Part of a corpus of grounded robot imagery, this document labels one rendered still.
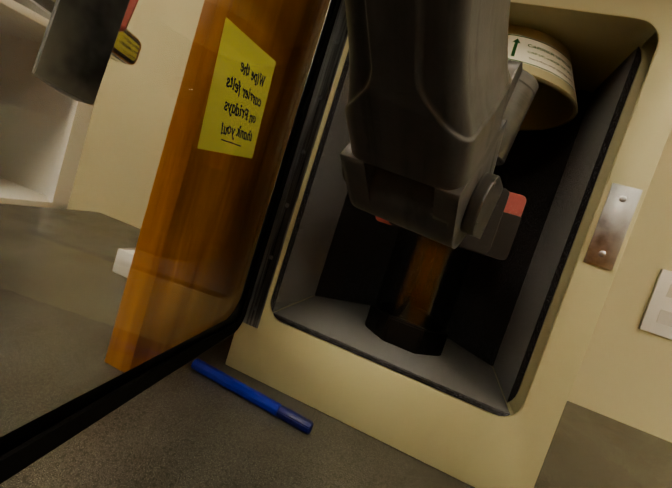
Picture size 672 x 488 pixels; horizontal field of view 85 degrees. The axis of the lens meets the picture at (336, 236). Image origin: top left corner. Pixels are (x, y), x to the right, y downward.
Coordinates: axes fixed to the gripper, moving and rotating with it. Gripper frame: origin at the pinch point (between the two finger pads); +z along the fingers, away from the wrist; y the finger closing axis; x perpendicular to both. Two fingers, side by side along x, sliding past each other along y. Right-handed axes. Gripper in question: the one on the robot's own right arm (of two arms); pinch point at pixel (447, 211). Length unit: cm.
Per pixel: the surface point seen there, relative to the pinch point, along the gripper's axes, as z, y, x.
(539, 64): -8.0, -3.9, -15.3
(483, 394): -8.8, -9.0, 16.2
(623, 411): 32, -40, 24
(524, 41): -7.5, -1.9, -17.3
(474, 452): -11.4, -9.4, 20.7
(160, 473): -27.2, 11.5, 23.2
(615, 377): 32, -37, 19
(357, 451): -14.7, 0.3, 23.6
